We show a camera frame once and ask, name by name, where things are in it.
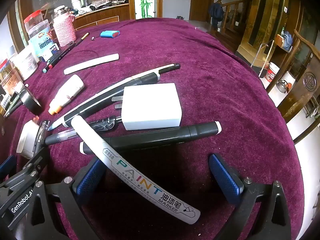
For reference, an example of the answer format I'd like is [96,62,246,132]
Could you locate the white and black ballpoint pen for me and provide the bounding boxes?
[49,63,181,131]

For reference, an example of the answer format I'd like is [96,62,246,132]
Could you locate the wooden door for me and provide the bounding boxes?
[189,0,217,22]

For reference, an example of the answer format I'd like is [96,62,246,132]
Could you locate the white paint marker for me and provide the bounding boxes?
[71,116,201,225]

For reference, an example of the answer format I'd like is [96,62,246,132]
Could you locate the purple velvet tablecloth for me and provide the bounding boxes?
[0,17,305,240]

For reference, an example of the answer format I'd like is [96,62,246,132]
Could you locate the dark blue jacket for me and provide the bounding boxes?
[209,2,225,30]

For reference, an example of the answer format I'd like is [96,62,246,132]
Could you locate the white flat strip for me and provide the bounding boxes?
[63,53,120,75]

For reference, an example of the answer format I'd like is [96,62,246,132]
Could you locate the small white plug adapter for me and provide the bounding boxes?
[16,119,41,159]

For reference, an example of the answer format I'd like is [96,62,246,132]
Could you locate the red lid clear jar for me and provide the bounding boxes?
[24,10,42,32]

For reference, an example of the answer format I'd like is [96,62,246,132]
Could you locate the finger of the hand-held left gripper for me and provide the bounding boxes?
[15,146,52,180]
[0,154,17,180]

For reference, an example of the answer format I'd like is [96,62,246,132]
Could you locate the clear capped pen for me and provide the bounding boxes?
[34,121,50,154]

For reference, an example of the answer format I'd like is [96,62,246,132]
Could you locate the wooden chair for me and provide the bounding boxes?
[266,29,320,143]

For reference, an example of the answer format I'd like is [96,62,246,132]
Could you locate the metal kettle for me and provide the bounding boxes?
[276,79,290,94]

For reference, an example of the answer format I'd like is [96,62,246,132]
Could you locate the black marker white caps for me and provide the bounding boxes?
[79,121,222,156]

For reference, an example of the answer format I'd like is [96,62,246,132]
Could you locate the white glue bottle orange cap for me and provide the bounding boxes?
[48,74,85,116]

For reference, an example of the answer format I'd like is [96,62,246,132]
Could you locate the blue cloth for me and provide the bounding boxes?
[282,31,293,51]

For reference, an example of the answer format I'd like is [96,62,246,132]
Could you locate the clear plastic jar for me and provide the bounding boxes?
[26,19,51,42]

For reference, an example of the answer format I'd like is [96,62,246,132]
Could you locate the wooden stair railing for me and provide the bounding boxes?
[216,0,253,34]

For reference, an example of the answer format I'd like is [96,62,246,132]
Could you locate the black tape roll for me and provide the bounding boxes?
[19,86,43,113]

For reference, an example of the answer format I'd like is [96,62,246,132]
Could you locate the white plastic bottle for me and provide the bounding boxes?
[11,45,40,81]

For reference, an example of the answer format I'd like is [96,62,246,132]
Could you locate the yellow black pencil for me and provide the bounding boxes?
[74,32,90,46]

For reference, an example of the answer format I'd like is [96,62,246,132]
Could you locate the clear gel pen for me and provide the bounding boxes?
[44,127,81,146]

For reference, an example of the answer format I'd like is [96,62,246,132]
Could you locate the black retractable pen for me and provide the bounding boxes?
[89,116,123,133]

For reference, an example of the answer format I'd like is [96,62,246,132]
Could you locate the blue battery pack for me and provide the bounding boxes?
[100,30,121,38]

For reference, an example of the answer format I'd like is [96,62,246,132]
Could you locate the small white printed box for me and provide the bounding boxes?
[41,43,61,62]

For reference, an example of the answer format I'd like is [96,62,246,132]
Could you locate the white bucket red label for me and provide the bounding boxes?
[265,62,280,83]

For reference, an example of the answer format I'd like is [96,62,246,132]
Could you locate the wooden counter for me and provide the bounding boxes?
[72,2,130,30]

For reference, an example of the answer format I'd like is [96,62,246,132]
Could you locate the long handled dustpan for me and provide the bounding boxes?
[251,42,269,68]

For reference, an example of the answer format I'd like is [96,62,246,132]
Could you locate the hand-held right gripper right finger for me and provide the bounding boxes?
[209,154,292,240]

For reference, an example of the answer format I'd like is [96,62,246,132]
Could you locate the jar with brown contents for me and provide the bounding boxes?
[0,59,23,94]

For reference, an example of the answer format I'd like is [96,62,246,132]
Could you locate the dark green pen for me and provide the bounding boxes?
[3,93,26,118]

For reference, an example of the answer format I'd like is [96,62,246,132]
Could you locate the pink knitted bottle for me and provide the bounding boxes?
[53,5,77,47]

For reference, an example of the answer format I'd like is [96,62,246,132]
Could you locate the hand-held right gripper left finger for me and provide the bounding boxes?
[30,157,108,240]

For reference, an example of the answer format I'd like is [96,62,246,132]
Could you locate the large white power adapter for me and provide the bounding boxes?
[114,83,182,131]

